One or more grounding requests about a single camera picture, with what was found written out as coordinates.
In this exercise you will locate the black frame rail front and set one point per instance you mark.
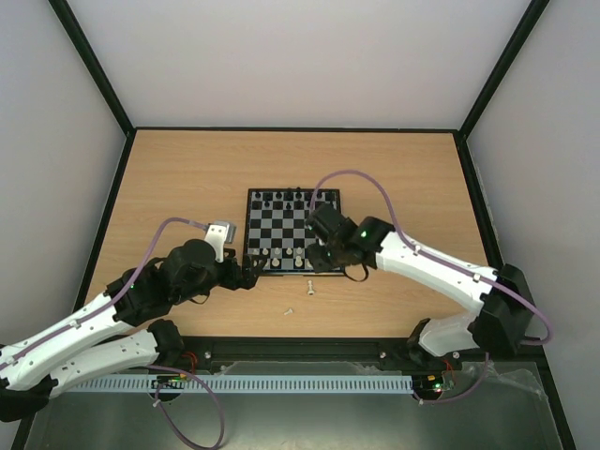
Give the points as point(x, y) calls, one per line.
point(210, 353)

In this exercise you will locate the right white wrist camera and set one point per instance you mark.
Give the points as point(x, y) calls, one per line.
point(329, 225)

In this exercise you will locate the left electronics board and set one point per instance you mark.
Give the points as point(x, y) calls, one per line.
point(176, 381)

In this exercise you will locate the black pieces row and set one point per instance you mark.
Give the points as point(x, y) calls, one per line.
point(291, 198)

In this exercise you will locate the electronics board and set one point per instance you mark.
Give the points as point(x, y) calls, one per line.
point(437, 383)
point(176, 381)

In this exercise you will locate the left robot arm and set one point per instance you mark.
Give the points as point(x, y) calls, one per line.
point(124, 327)

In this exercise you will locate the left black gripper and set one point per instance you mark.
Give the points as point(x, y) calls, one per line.
point(249, 277)

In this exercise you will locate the white slotted cable duct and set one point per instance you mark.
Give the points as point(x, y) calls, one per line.
point(257, 384)

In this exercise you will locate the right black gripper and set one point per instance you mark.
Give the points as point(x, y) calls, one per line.
point(322, 258)

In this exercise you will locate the right electronics board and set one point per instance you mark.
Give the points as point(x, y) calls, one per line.
point(437, 383)

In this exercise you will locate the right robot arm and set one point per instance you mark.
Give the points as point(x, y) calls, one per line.
point(496, 303)

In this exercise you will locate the black and grey chessboard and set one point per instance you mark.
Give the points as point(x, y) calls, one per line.
point(280, 229)

